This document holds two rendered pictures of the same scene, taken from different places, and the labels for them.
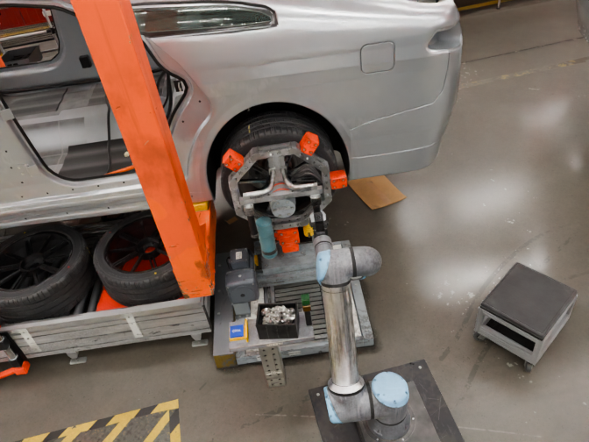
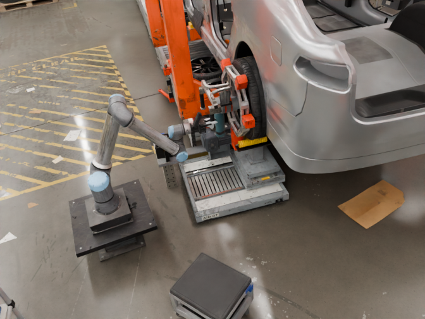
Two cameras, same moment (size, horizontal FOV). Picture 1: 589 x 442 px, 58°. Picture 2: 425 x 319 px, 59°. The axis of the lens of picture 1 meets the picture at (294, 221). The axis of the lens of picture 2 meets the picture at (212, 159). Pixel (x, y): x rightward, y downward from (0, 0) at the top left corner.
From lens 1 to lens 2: 3.00 m
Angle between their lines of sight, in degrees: 59
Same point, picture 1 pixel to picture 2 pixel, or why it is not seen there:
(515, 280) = (227, 275)
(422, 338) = (205, 249)
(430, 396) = (129, 230)
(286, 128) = (245, 66)
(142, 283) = not seen: hidden behind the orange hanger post
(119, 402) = not seen: hidden behind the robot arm
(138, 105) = not seen: outside the picture
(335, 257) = (113, 97)
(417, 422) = (104, 216)
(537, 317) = (187, 287)
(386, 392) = (93, 176)
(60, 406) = (156, 119)
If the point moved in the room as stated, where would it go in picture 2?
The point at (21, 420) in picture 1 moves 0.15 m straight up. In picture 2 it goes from (150, 112) to (147, 101)
